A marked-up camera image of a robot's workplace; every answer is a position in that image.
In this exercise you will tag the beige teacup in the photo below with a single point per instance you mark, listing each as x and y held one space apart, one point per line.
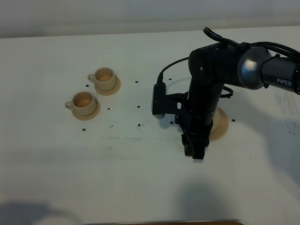
82 103
104 79

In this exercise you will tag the far beige saucer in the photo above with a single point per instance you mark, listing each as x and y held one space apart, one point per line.
109 92

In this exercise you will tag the beige saucer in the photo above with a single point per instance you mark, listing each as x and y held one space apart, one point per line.
96 112
109 92

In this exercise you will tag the round beige teapot coaster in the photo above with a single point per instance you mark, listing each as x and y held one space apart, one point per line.
222 127

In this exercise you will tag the beige teapot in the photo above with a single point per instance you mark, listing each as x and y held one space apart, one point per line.
215 120

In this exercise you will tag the far beige teacup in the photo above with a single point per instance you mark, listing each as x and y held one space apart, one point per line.
104 79

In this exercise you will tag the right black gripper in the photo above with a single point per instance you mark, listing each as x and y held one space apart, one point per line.
199 107

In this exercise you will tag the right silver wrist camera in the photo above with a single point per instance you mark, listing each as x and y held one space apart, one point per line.
163 104

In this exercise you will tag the near beige teacup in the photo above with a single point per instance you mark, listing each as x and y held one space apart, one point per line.
82 103

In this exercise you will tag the near beige saucer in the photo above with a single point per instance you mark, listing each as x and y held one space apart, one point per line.
96 112

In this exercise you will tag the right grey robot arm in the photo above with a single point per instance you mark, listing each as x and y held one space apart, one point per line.
213 66

